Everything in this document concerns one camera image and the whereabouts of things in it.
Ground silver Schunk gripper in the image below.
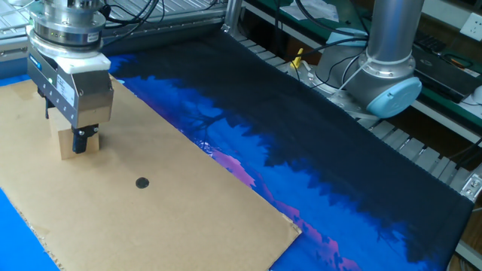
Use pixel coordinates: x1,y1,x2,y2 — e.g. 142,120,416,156
26,28,114,154

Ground large wooden cube block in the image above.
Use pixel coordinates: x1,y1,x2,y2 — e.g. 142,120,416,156
48,107,101,160

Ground brown cardboard sheet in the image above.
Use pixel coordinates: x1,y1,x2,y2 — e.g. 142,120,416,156
0,75,302,271

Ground blue landscape printed cloth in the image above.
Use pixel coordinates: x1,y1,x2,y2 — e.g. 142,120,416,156
0,32,474,271

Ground white paper sheet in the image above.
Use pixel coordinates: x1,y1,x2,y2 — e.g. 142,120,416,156
279,0,340,23

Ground black flat device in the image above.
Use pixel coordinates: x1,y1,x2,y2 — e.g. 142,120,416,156
412,44,482,105

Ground aluminium profile post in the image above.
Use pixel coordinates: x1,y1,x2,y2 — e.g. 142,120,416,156
221,0,244,34

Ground yellow plastic handle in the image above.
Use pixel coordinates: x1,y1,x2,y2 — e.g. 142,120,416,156
292,47,304,69

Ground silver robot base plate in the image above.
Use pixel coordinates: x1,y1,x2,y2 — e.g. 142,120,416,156
288,62,372,121

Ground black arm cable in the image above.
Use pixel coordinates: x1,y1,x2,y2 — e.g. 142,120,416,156
293,0,372,90

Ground white cable tie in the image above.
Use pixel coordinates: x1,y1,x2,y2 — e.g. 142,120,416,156
337,54,413,91

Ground black table cable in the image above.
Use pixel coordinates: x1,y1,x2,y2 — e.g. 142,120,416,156
447,137,482,170

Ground silver corner bracket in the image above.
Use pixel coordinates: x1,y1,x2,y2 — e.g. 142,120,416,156
461,173,482,202

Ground white wall socket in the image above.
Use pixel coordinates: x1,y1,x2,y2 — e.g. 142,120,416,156
459,12,482,41

